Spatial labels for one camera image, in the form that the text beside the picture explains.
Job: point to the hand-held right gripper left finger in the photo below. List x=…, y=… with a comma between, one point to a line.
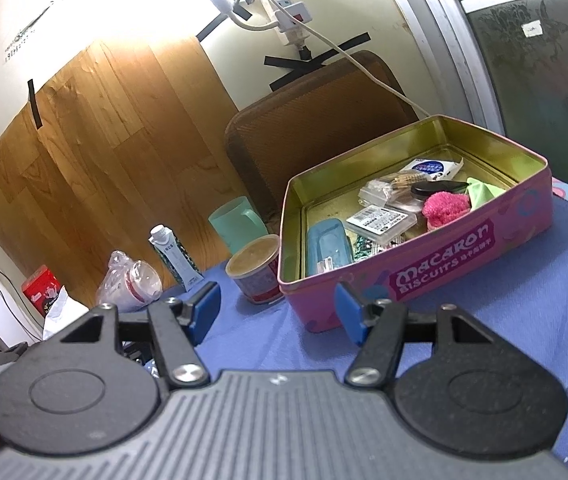
x=204, y=310

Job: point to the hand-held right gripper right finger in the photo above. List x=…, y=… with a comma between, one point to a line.
x=351, y=317

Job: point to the green patterned packet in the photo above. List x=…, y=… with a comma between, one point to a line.
x=364, y=247

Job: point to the blue plastic case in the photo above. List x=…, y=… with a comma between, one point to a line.
x=329, y=245

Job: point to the pink biscuit tin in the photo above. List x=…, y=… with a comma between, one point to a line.
x=439, y=270

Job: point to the clear box with barcode label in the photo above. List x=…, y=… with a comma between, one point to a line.
x=381, y=221

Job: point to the clear plastic box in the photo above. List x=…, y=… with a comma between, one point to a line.
x=389, y=192

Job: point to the pink fuzzy sock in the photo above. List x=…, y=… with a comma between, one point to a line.
x=446, y=207

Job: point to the black oval case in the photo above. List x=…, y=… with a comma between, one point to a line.
x=434, y=189

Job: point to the white packet with blue label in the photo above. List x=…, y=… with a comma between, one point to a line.
x=429, y=167

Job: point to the light green cloth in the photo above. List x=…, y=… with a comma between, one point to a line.
x=484, y=192

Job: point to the round can with clear lid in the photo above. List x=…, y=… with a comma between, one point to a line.
x=256, y=280

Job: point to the green patterned drink carton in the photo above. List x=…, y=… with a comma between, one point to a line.
x=174, y=255

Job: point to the clear plastic bag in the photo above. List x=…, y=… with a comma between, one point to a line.
x=129, y=280

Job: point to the teal plastic mug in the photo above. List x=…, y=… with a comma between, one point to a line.
x=234, y=220

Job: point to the white tissue pack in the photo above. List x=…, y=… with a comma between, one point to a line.
x=61, y=312

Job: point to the blue tablecloth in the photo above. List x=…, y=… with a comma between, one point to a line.
x=514, y=300

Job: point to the red box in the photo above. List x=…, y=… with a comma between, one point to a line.
x=39, y=287

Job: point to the wooden board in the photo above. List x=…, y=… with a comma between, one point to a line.
x=89, y=160

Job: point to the brown cushion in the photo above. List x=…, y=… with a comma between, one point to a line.
x=289, y=130

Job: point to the crossed black tape strips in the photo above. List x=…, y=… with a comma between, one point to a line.
x=309, y=62

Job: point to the black tape strip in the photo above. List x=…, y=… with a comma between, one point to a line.
x=214, y=25
x=35, y=105

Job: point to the white gooseneck lamp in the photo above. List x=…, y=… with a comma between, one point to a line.
x=224, y=2

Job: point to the floral patterned window glass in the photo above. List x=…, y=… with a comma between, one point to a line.
x=539, y=60

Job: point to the white window frame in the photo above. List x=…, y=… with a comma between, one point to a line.
x=444, y=35

